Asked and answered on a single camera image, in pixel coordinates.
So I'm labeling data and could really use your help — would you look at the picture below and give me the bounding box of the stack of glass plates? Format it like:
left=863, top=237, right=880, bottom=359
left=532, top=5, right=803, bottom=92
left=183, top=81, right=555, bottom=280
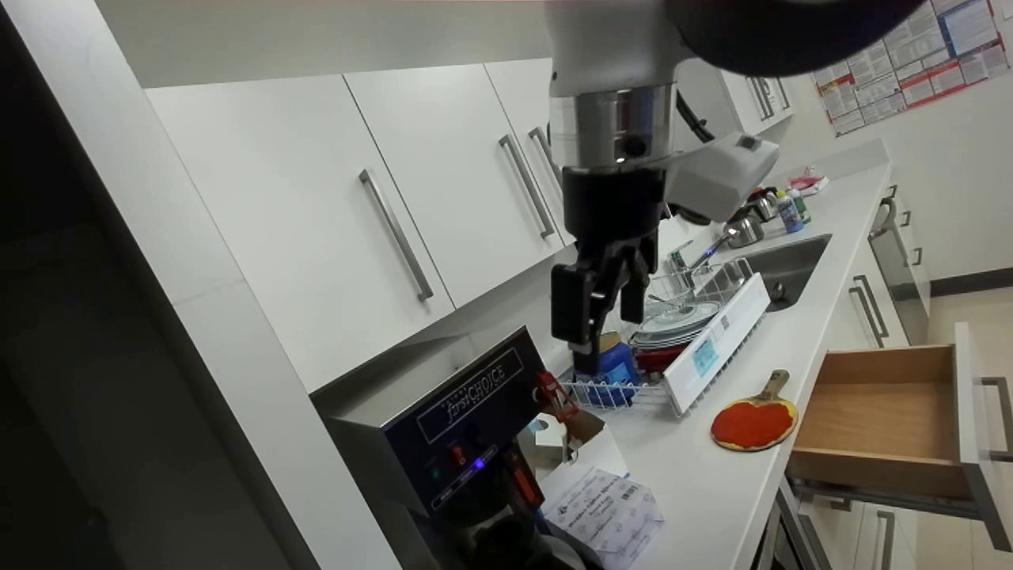
left=630, top=281, right=723, bottom=351

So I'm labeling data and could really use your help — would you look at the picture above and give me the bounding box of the printed paper sheet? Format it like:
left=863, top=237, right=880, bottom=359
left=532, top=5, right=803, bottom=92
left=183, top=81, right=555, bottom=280
left=536, top=462, right=668, bottom=570

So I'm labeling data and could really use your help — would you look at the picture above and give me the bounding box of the open wooden drawer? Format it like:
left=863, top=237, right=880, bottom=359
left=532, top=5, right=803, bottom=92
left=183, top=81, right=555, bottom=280
left=788, top=321, right=1013, bottom=555

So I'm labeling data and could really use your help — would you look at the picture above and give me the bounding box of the black coffee carafe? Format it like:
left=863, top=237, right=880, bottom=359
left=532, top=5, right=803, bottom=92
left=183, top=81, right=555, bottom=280
left=463, top=509, right=578, bottom=570

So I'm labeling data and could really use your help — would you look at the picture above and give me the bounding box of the black steel coffee machine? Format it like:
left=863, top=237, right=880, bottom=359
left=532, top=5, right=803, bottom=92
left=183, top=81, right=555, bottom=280
left=308, top=324, right=596, bottom=570

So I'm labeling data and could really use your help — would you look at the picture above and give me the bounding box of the wall calendar poster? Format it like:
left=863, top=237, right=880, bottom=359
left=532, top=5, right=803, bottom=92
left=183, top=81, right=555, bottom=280
left=810, top=0, right=1013, bottom=140

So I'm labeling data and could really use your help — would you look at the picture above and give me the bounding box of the small brown white box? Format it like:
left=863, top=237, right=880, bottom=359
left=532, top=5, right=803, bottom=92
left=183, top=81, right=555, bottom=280
left=522, top=403, right=606, bottom=469

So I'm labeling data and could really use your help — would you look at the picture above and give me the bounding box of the white wire dish rack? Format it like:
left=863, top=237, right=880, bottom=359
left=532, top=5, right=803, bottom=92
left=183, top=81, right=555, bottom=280
left=566, top=372, right=649, bottom=418

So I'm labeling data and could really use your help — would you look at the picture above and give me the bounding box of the long steel cabinet handle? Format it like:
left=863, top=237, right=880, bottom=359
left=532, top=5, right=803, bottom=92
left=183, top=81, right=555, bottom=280
left=353, top=166, right=436, bottom=308

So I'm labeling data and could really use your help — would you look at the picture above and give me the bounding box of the large white cabinet door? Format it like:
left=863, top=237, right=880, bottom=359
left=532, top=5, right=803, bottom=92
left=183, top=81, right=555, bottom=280
left=142, top=73, right=460, bottom=394

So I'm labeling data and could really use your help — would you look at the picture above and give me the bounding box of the steel lower cabinet handle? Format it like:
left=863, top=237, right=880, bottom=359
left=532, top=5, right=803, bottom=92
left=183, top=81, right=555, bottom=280
left=845, top=272, right=891, bottom=351

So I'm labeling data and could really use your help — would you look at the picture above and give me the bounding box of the steel built-in dishwasher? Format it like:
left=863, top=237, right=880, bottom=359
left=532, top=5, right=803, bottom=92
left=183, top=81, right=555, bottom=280
left=863, top=187, right=938, bottom=349

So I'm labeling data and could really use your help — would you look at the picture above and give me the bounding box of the blue plastic container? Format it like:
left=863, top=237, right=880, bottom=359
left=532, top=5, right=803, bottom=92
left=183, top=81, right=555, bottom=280
left=596, top=343, right=646, bottom=391

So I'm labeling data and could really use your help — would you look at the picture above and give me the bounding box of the narrow white cabinet door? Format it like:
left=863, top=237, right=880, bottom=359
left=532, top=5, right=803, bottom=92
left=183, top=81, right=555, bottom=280
left=482, top=56, right=578, bottom=249

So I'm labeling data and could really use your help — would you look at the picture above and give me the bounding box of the red ping pong paddle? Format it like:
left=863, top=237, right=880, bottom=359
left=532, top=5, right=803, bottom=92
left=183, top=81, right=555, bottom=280
left=710, top=367, right=802, bottom=455

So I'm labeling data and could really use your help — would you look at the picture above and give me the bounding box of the steel drawer handle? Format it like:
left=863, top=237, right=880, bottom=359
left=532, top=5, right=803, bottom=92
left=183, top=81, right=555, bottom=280
left=977, top=373, right=1013, bottom=464

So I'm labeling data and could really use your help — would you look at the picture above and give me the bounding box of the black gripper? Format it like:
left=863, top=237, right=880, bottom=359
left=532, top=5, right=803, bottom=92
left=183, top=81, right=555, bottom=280
left=547, top=160, right=671, bottom=381

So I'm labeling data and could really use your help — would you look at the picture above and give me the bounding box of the blue label bottle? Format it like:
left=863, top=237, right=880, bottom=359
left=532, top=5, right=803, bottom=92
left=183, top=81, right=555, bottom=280
left=775, top=187, right=812, bottom=237

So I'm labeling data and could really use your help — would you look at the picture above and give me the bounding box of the blue and white box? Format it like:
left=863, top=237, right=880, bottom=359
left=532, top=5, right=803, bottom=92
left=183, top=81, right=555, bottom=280
left=660, top=272, right=775, bottom=420

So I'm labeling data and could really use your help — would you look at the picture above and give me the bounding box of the red white packet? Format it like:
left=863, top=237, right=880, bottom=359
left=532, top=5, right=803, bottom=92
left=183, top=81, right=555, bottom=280
left=781, top=169, right=833, bottom=199

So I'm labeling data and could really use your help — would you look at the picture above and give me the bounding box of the red bowl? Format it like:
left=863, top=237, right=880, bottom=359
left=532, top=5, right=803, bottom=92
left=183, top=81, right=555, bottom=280
left=633, top=343, right=691, bottom=381

